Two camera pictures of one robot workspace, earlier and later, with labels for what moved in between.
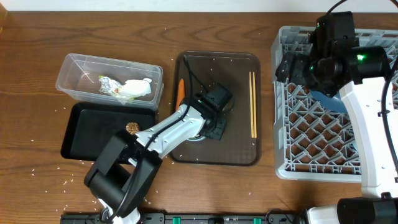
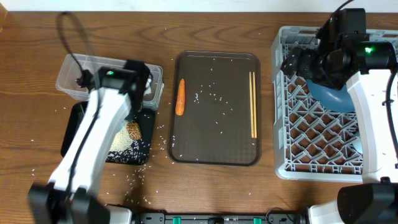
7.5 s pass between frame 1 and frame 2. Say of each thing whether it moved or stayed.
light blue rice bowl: moved
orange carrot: stayed
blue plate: stayed
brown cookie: stayed
